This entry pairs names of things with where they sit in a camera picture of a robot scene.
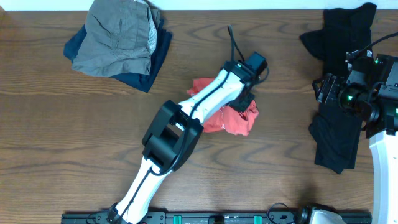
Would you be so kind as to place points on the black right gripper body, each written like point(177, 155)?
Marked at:
point(333, 85)

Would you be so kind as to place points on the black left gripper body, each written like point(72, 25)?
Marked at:
point(243, 101)

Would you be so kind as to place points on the red orange t-shirt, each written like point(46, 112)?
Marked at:
point(232, 121)

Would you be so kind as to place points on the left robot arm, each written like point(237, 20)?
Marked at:
point(176, 129)

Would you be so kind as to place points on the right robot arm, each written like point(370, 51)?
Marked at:
point(370, 93)

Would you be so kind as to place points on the grey folded shorts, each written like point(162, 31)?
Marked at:
point(121, 36)

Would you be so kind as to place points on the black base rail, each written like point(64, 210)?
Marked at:
point(188, 218)

